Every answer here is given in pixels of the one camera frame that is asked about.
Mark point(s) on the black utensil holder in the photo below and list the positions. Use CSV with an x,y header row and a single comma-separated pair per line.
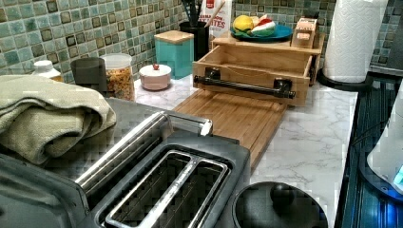
x,y
201,38

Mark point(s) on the dark grey cup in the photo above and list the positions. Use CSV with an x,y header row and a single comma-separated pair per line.
x,y
90,72

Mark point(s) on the teal canister with wooden lid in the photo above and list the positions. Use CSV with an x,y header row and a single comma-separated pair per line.
x,y
175,49

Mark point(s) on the black paper towel holder base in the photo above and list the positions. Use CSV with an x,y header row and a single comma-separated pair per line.
x,y
352,87

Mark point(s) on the pink ceramic lidded bowl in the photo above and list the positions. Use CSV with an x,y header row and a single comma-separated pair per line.
x,y
155,77

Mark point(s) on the yellow toy lemon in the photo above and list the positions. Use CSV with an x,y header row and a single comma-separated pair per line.
x,y
243,23

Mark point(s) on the black round pot lid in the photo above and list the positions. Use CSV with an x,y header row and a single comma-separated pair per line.
x,y
270,204

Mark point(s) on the white paper towel roll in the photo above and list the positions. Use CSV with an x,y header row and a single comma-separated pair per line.
x,y
352,37

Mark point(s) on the white red printed box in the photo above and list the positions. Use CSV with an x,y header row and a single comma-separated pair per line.
x,y
220,11

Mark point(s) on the blue plate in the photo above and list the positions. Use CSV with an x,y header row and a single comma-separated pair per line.
x,y
281,33

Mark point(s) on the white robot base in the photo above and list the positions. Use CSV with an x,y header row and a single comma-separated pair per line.
x,y
382,168

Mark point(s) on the white capped bottle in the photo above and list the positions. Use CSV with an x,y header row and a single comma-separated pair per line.
x,y
46,69

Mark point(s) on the wooden drawer with black handle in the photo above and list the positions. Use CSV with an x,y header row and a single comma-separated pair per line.
x,y
280,76

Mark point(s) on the wooden drawer cabinet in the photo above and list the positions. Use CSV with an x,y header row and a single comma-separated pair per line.
x,y
228,40

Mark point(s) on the black toaster oven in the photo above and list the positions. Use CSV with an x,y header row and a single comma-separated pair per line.
x,y
67,192

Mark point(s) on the bamboo cutting board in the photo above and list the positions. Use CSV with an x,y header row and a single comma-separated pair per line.
x,y
250,121

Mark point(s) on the green folded towel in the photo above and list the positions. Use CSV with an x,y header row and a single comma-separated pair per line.
x,y
43,119

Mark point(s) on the clear jar of pasta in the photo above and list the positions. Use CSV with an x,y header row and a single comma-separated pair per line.
x,y
119,76

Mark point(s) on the toy watermelon slice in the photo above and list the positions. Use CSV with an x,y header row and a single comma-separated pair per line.
x,y
263,26

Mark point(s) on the black two-slot toaster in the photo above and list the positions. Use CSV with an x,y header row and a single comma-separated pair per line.
x,y
184,182

